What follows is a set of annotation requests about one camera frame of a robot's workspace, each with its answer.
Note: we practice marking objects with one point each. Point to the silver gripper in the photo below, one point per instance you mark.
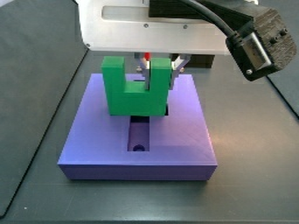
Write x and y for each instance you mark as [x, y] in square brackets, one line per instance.
[116, 26]

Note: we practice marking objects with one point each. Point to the green U-shaped block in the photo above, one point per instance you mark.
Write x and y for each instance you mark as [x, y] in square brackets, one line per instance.
[128, 99]

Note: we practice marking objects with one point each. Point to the purple board with cross slot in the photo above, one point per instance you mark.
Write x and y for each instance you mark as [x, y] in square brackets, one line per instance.
[102, 151]

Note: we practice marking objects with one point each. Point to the red cylindrical peg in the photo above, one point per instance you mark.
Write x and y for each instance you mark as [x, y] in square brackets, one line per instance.
[147, 56]

